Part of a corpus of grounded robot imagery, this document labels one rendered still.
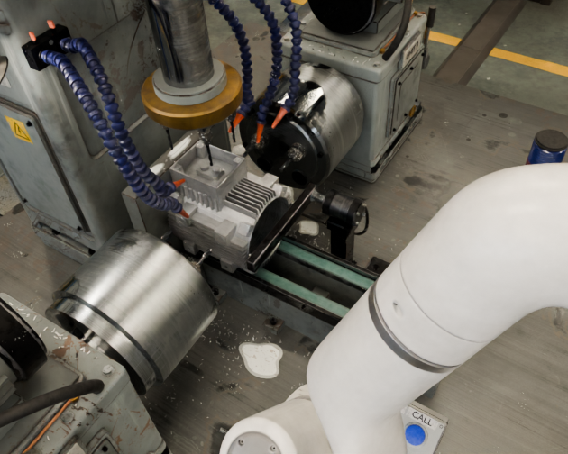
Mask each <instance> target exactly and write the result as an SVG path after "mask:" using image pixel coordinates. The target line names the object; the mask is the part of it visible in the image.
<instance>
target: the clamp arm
mask: <svg viewBox="0 0 568 454"><path fill-rule="evenodd" d="M313 193H315V194H317V185H315V184H312V183H309V184H308V186H307V187H306V188H305V189H304V191H303V192H302V193H301V194H300V195H299V197H298V198H297V199H296V201H295V202H294V203H293V204H290V205H289V208H288V210H287V211H286V212H285V213H284V214H283V216H282V217H281V218H280V219H279V221H278V222H277V223H276V224H275V226H274V227H273V228H272V229H271V230H270V232H269V233H268V234H267V236H266V237H265V238H264V239H263V240H262V242H261V243H260V244H259V246H258V247H257V248H256V249H255V250H254V252H250V254H249V255H248V259H247V260H246V265H247V269H248V270H250V271H251V272H253V273H255V272H256V271H257V270H258V268H259V267H260V266H261V264H262V263H263V262H264V260H265V259H266V258H267V257H268V256H269V255H270V254H271V252H272V251H273V250H274V249H275V247H276V246H277V245H278V244H279V242H280V241H281V240H282V238H283V237H284V236H285V235H286V233H287V232H288V231H289V229H290V228H291V227H292V225H293V224H294V223H295V222H296V220H297V219H298V218H299V216H300V215H301V214H302V213H303V212H304V211H305V210H306V209H307V207H308V206H309V205H310V203H311V202H312V201H315V199H313V198H312V197H314V198H315V197H316V195H314V194H313Z"/></svg>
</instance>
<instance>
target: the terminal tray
mask: <svg viewBox="0 0 568 454"><path fill-rule="evenodd" d="M200 143H201V144H202V146H200V147H199V146H198V144H200ZM209 148H210V151H211V157H212V162H213V166H210V160H209V159H208V156H209V155H208V153H207V148H206V145H204V144H203V142H202V141H198V142H197V143H196V144H195V145H194V146H193V147H192V148H190V149H189V150H188V151H187V152H186V153H185V154H184V155H183V156H182V157H181V158H180V159H179V160H177V161H176V162H175V163H174V164H173V165H172V166H171V167H170V168H169V172H170V174H171V178H172V182H175V181H178V180H180V179H183V178H184V179H185V180H186V181H185V182H184V183H183V184H182V185H180V186H179V187H177V188H176V191H177V192H180V193H181V194H182V197H185V196H186V197H187V199H189V198H191V201H192V202H194V201H196V203H197V204H199V203H201V205H202V206H203V205H205V206H206V208H208V207H210V209H211V211H213V210H214V209H215V212H216V213H218V212H221V211H222V209H223V207H224V201H223V199H224V200H226V199H225V196H226V195H227V196H228V192H230V193H231V188H232V189H234V186H236V183H237V184H238V181H241V179H243V178H244V177H245V178H247V179H248V177H247V167H246V159H245V158H242V157H240V156H237V155H235V154H233V153H231V152H228V151H226V150H222V149H219V148H217V147H215V146H213V145H209ZM236 159H239V161H235V160H236ZM177 165H179V168H175V166H177ZM215 181H216V182H217V184H216V185H214V184H213V182H215Z"/></svg>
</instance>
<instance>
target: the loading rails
mask: <svg viewBox="0 0 568 454"><path fill-rule="evenodd" d="M203 267H204V270H205V274H206V281H207V283H208V284H210V285H212V287H213V288H212V291H213V294H214V296H215V300H216V304H217V305H220V304H221V303H222V302H223V301H224V300H225V298H226V297H227V296H229V297H231V298H233V299H234V300H236V301H238V302H240V303H242V304H245V305H247V306H249V307H251V308H252V309H254V310H256V311H258V312H260V313H263V314H265V315H267V316H268V317H267V319H266V320H265V321H264V323H263V324H262V327H263V329H264V330H266V331H269V332H271V333H273V334H275V335H277V336H278V335H279V333H280V331H281V330H282V329H283V327H284V326H285V325H286V326H288V327H289V328H291V329H293V330H295V331H298V332H300V333H302V334H304V335H306V336H307V337H309V338H311V339H313V340H315V341H318V342H320V343H321V342H322V341H323V340H324V339H325V337H326V336H327V335H328V334H329V333H330V332H331V331H332V329H333V328H334V327H335V326H336V325H337V324H338V323H339V322H340V321H341V320H342V319H343V318H344V317H345V316H346V314H347V313H348V312H349V311H350V310H351V309H352V308H353V306H354V305H355V304H356V303H357V302H358V300H359V299H360V298H361V297H362V296H363V295H364V293H365V292H366V291H367V290H368V289H369V288H370V287H371V285H372V284H373V283H374V282H375V281H376V280H377V278H378V277H379V276H380V275H379V274H376V273H374V272H372V271H369V270H368V269H366V268H362V267H360V266H358V265H355V264H353V263H352V262H349V261H347V260H345V259H341V258H339V257H337V256H335V255H333V254H331V253H328V252H326V251H324V250H321V249H319V248H317V247H314V246H312V245H310V244H307V243H305V242H303V241H300V240H298V239H296V238H293V237H291V236H289V235H287V236H284V237H283V238H282V240H281V242H280V246H279V249H278V250H277V251H276V253H275V252H274V256H272V259H270V261H268V264H266V263H265V267H264V266H262V268H258V271H257V273H256V274H250V273H248V272H246V271H244V270H243V269H241V268H237V269H236V270H235V271H234V273H231V272H229V271H227V270H225V269H223V268H222V267H221V263H220V259H217V258H215V257H213V256H211V255H209V256H208V257H207V258H206V259H204V261H203ZM439 383H440V381H439V382H438V383H436V384H435V385H434V386H432V387H431V388H429V389H428V390H427V391H425V392H424V393H423V394H422V395H424V396H426V397H428V398H430V399H432V398H433V396H434V394H435V390H436V389H437V387H438V385H439Z"/></svg>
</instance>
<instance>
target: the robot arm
mask: <svg viewBox="0 0 568 454"><path fill-rule="evenodd" d="M546 307H562V308H566V309H568V163H543V164H533V165H523V166H517V167H512V168H504V169H502V170H498V171H495V172H492V173H490V174H488V175H485V176H483V177H480V178H478V179H476V180H474V181H473V182H471V183H470V184H469V185H467V186H466V187H464V188H463V189H462V190H460V191H459V192H458V193H457V194H456V195H454V196H453V197H452V198H451V199H450V200H449V201H448V202H447V203H446V204H445V205H444V206H443V207H442V208H441V209H440V210H439V211H438V212H437V214H436V215H435V216H434V217H433V218H432V219H431V220H430V221H429V222H428V223H427V225H426V226H425V227H424V228H423V229H422V230H421V231H420V232H419V233H418V235H417V236H416V237H415V238H414V239H413V240H412V241H411V242H410V243H409V244H408V245H407V247H406V248H405V249H403V250H402V252H401V253H400V254H399V255H398V256H397V257H396V258H395V259H394V261H393V262H392V263H391V264H390V265H389V266H388V267H387V268H386V269H385V271H384V272H383V273H382V274H381V275H380V276H379V277H378V278H377V280H376V281H375V282H374V283H373V284H372V285H371V287H370V288H369V289H368V290H367V291H366V292H365V293H364V295H363V296H362V297H361V298H360V299H359V300H358V302H357V303H356V304H355V305H354V306H353V308H352V309H351V310H350V311H349V312H348V313H347V314H346V316H345V317H344V318H343V319H342V320H341V321H340V322H339V323H338V324H337V325H336V326H335V327H334V328H333V329H332V331H331V332H330V333H329V334H328V335H327V336H326V337H325V339H324V340H323V341H322V342H321V343H320V345H319V346H318V347H317V348H316V350H315V352H314V353H313V355H312V357H311V359H310V360H309V363H308V366H307V384H306V385H303V386H301V387H300V388H298V389H297V390H296V391H295V392H294V393H293V394H292V395H291V396H290V397H289V398H288V399H287V400H286V402H284V403H282V404H278V405H276V406H273V407H271V408H269V409H267V410H265V411H262V412H260V413H256V414H255V415H252V416H250V417H248V418H245V419H243V420H241V421H239V422H238V423H237V424H235V425H234V426H233V427H232V428H231V429H230V430H229V432H228V433H226V435H225V437H224V440H223V443H222V445H221V449H220V454H407V443H406V435H405V430H404V424H403V420H402V416H401V410H402V409H403V408H405V407H406V406H407V405H409V404H410V403H411V402H413V401H414V400H415V399H417V398H418V397H419V396H421V395H422V394H423V393H424V392H425V391H427V390H428V389H429V388H431V387H432V386H434V385H435V384H436V383H438V382H439V381H440V380H442V379H443V378H444V377H446V376H447V375H449V374H450V373H451V372H453V371H454V370H455V369H457V368H458V367H460V366H461V365H462V364H463V363H464V362H465V361H466V360H468V359H469V358H471V357H472V356H473V355H474V354H476V353H477V352H478V351H480V350H481V349H482V348H484V347H485V346H486V345H488V344H489V343H490V342H491V341H493V340H494V339H496V338H497V337H498V336H500V335H501V333H503V332H504V331H505V330H507V329H508V328H509V327H511V326H512V325H513V324H514V323H516V322H517V321H519V320H520V319H522V318H523V317H525V316H526V315H528V314H530V313H532V312H534V311H537V310H539V309H542V308H546Z"/></svg>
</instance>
